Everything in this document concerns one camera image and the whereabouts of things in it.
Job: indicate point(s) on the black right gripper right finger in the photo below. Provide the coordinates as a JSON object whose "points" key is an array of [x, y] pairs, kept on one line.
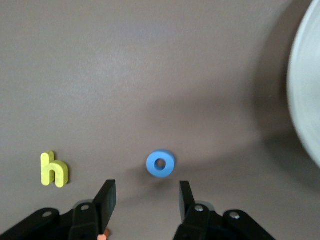
{"points": [[200, 225]]}

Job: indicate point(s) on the beige brown plate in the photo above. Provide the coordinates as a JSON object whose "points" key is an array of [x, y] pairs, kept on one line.
{"points": [[307, 87]]}

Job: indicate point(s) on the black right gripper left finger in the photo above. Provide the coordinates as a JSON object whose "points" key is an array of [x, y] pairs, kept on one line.
{"points": [[75, 225]]}

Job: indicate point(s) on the yellow foam letter h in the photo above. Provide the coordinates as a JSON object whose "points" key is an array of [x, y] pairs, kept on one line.
{"points": [[46, 170]]}

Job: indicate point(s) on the orange foam letter f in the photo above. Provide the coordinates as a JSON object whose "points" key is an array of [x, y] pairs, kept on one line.
{"points": [[103, 236]]}

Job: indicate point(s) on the blue foam letter o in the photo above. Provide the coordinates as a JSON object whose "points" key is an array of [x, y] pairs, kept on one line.
{"points": [[151, 165]]}

